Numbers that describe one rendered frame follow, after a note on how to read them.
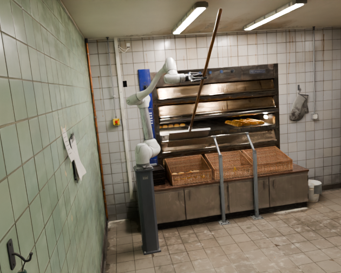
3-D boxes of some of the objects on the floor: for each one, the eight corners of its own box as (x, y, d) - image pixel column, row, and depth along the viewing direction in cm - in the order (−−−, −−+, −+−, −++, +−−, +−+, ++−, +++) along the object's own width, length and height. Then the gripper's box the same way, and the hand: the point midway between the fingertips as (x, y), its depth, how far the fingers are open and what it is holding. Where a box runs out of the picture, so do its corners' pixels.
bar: (169, 222, 429) (162, 140, 411) (254, 210, 449) (250, 131, 430) (172, 232, 398) (165, 144, 380) (263, 218, 418) (261, 134, 400)
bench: (138, 217, 456) (135, 180, 447) (288, 195, 493) (288, 161, 484) (142, 234, 401) (137, 192, 392) (309, 208, 438) (309, 169, 429)
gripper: (182, 74, 321) (204, 73, 325) (185, 86, 313) (207, 84, 317) (183, 69, 315) (205, 67, 319) (186, 80, 306) (209, 79, 310)
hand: (203, 76), depth 317 cm, fingers closed on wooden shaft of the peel, 3 cm apart
